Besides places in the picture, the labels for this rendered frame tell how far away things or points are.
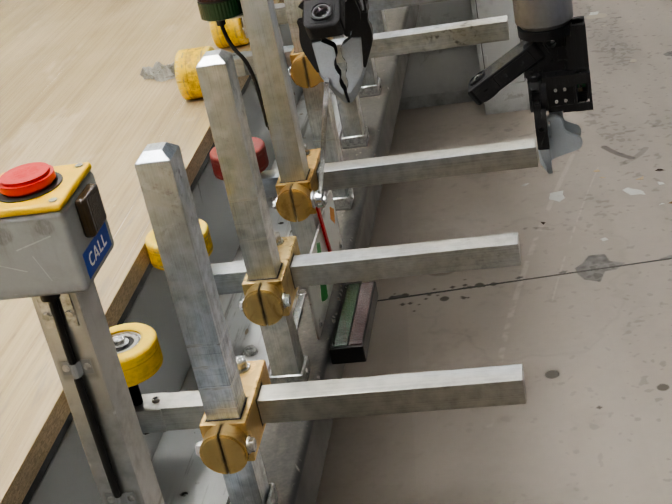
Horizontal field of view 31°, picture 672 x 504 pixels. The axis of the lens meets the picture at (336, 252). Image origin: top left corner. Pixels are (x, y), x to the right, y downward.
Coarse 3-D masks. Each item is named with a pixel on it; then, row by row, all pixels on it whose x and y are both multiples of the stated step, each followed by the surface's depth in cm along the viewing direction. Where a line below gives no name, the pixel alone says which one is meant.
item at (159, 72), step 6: (156, 66) 207; (162, 66) 206; (168, 66) 207; (144, 72) 207; (150, 72) 206; (156, 72) 205; (162, 72) 204; (168, 72) 204; (174, 72) 205; (144, 78) 206; (150, 78) 205; (156, 78) 205; (162, 78) 204; (168, 78) 204
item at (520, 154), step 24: (504, 144) 164; (528, 144) 163; (336, 168) 168; (360, 168) 166; (384, 168) 166; (408, 168) 166; (432, 168) 165; (456, 168) 165; (480, 168) 164; (504, 168) 164
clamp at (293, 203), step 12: (312, 156) 170; (312, 168) 167; (300, 180) 164; (312, 180) 164; (288, 192) 162; (300, 192) 162; (276, 204) 163; (288, 204) 163; (300, 204) 162; (288, 216) 164; (300, 216) 163
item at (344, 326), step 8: (352, 288) 169; (352, 296) 167; (344, 304) 166; (352, 304) 165; (344, 312) 164; (352, 312) 163; (344, 320) 162; (344, 328) 160; (336, 336) 159; (344, 336) 158; (336, 344) 157; (344, 344) 156
